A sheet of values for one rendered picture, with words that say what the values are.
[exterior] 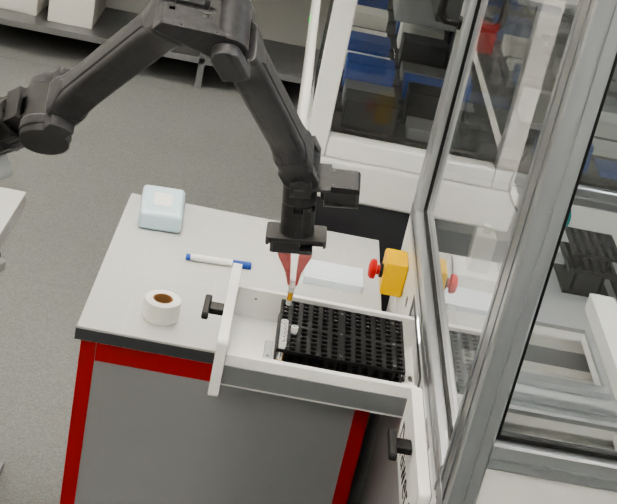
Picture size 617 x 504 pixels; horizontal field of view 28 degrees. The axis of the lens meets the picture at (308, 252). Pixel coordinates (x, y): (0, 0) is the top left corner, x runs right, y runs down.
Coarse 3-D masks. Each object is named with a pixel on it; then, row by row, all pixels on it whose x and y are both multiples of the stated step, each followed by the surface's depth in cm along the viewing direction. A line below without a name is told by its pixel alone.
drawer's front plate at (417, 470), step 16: (416, 400) 198; (416, 416) 194; (400, 432) 204; (416, 432) 190; (416, 448) 186; (416, 464) 183; (400, 480) 195; (416, 480) 180; (400, 496) 192; (416, 496) 178
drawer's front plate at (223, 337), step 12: (240, 264) 228; (228, 288) 219; (228, 300) 215; (228, 312) 212; (228, 324) 208; (228, 336) 205; (216, 348) 204; (216, 360) 205; (216, 372) 206; (216, 384) 207; (216, 396) 208
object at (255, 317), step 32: (256, 288) 228; (256, 320) 230; (256, 352) 220; (416, 352) 225; (224, 384) 209; (256, 384) 208; (288, 384) 208; (320, 384) 208; (352, 384) 208; (384, 384) 208; (416, 384) 218
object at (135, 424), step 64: (128, 256) 259; (256, 256) 270; (320, 256) 276; (128, 320) 236; (192, 320) 241; (128, 384) 238; (192, 384) 237; (128, 448) 244; (192, 448) 243; (256, 448) 243; (320, 448) 242
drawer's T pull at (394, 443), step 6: (390, 432) 192; (390, 438) 190; (396, 438) 191; (402, 438) 191; (390, 444) 189; (396, 444) 189; (402, 444) 190; (408, 444) 190; (390, 450) 187; (396, 450) 188; (402, 450) 189; (408, 450) 189; (390, 456) 187; (396, 456) 187
